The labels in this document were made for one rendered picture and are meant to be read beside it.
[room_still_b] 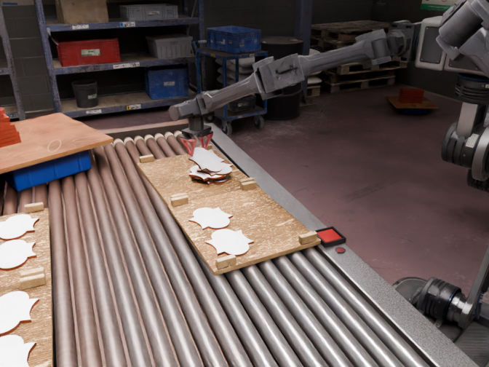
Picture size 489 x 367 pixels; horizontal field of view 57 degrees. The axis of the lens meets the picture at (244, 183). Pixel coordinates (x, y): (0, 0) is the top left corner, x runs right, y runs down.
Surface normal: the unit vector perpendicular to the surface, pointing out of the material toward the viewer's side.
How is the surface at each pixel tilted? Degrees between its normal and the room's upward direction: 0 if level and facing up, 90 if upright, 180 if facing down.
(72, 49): 90
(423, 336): 0
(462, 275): 0
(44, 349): 0
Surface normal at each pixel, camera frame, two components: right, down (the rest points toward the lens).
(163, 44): 0.52, 0.47
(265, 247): 0.00, -0.90
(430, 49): -0.70, 0.32
